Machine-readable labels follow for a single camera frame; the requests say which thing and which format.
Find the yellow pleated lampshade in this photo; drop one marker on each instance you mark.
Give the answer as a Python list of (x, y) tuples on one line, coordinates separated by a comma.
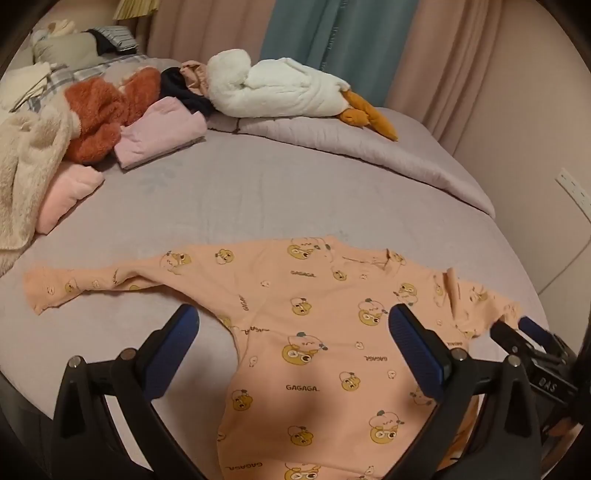
[(134, 8)]

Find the striped cloth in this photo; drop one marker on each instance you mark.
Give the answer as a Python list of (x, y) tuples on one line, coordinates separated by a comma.
[(119, 39)]

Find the white wall outlet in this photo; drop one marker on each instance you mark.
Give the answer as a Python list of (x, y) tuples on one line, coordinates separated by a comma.
[(575, 188)]

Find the cream fleece blanket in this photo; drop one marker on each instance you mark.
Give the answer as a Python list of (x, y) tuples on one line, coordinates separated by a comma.
[(23, 175)]

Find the teal curtain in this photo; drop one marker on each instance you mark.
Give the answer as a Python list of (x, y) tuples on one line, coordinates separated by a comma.
[(341, 41)]

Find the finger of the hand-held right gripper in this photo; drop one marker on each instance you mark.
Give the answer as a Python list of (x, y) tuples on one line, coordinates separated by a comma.
[(510, 339), (530, 326)]

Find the pink curtain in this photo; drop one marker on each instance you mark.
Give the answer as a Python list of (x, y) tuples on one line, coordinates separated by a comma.
[(207, 27), (443, 60)]

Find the small plush toy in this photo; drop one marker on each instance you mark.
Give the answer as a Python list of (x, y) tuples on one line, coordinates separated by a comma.
[(55, 28)]

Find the pink ruffled garment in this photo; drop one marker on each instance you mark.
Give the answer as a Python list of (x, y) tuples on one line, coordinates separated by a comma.
[(191, 74)]

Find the cream folded cloth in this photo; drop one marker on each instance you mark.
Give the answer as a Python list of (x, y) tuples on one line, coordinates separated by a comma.
[(23, 83)]

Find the grey plaid cloth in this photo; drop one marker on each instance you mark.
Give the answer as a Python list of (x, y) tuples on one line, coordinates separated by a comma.
[(92, 71)]

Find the lilac bed sheet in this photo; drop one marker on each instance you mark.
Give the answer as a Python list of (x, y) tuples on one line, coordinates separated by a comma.
[(231, 198)]

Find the beige pillow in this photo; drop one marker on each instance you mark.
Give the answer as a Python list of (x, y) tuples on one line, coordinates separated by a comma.
[(69, 48)]

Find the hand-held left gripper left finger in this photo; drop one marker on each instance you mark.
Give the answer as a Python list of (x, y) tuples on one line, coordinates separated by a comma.
[(171, 353)]

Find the white goose plush toy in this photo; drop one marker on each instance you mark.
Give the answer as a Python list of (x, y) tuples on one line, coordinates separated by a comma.
[(277, 87)]

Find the lilac quilt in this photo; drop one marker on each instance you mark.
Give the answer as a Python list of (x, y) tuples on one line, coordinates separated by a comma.
[(369, 143)]

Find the rust orange fleece garment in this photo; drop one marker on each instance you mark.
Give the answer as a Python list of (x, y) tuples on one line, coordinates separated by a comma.
[(97, 120)]

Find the light pink folded cloth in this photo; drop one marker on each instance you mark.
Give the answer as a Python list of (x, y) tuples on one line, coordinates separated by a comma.
[(157, 129)]

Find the salmon pink folded garment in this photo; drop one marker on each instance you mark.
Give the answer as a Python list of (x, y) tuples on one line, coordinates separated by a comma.
[(64, 194)]

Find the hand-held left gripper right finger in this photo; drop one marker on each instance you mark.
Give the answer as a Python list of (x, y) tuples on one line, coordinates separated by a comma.
[(415, 355)]

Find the navy dark garment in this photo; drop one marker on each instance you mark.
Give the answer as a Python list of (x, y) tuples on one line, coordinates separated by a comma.
[(178, 87)]

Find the peach printed baby shirt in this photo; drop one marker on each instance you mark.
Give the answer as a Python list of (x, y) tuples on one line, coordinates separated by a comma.
[(314, 323)]

